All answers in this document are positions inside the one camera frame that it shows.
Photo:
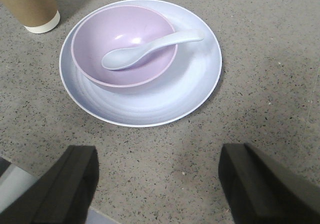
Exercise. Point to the brown paper cup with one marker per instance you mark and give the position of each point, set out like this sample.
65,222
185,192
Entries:
37,16

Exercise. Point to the light blue plate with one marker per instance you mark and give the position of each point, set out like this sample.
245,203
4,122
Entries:
184,87

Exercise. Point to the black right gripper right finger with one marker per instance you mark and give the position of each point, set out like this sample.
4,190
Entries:
259,190

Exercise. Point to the purple plastic bowl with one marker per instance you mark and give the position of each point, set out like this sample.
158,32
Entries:
103,47

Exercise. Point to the light blue plastic spoon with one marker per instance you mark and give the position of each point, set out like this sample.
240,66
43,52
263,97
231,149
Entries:
123,58

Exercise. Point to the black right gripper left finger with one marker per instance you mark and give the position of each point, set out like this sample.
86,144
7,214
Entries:
62,195

